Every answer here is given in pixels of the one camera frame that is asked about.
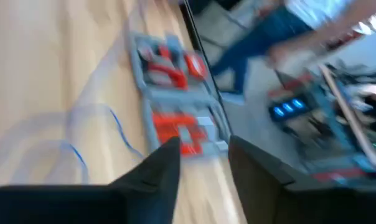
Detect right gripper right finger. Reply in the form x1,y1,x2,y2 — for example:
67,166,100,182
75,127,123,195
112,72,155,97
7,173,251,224
228,135,376,224

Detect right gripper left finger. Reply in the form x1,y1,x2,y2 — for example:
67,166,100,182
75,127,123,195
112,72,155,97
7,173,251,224
0,136,181,224

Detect blue network cable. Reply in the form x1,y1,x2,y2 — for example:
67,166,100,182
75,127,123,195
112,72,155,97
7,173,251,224
0,102,145,186

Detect black computer with blue lights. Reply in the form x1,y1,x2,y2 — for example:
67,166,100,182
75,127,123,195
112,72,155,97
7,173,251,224
268,95,314,123

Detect cluttered desk with wooden edge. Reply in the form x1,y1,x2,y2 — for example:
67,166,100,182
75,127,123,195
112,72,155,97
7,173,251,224
281,58,376,184

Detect grey plastic tool case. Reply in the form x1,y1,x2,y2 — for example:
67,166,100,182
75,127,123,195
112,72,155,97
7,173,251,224
128,30,232,158

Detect red round tape measure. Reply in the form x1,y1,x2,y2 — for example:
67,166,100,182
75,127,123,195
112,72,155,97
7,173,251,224
184,52,208,79

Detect person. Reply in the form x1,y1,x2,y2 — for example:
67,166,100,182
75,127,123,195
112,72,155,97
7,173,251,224
211,0,376,96

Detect red handled screwdriver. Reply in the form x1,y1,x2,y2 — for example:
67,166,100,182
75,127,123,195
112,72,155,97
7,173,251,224
178,133,208,157
152,112,197,134

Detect red handled pliers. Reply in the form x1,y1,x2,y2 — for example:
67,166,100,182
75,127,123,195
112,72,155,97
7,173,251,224
148,45,189,90

